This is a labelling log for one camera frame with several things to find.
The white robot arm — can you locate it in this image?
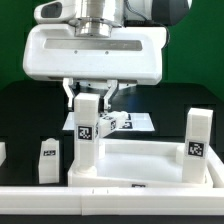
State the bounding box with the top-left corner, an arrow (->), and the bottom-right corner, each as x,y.
23,0 -> 192,111

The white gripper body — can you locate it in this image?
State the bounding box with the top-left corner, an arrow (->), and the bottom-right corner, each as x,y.
23,24 -> 167,85

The white desk tabletop panel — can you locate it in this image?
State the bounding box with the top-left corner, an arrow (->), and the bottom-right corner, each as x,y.
68,139 -> 224,188

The white marker tag sheet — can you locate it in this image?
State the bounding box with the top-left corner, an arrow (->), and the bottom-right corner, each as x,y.
63,112 -> 155,131

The white left barrier rail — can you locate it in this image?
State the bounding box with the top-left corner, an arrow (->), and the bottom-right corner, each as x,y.
0,142 -> 6,166

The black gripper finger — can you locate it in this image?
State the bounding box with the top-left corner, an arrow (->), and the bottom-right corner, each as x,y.
63,78 -> 76,110
104,80 -> 119,110

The white front barrier rail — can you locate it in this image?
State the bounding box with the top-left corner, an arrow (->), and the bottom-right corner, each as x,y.
0,187 -> 224,215

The white barrier rail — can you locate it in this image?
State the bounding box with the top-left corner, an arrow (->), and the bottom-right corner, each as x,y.
0,142 -> 6,166
0,187 -> 224,215

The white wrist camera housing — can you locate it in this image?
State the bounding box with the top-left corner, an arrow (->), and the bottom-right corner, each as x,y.
34,0 -> 75,24

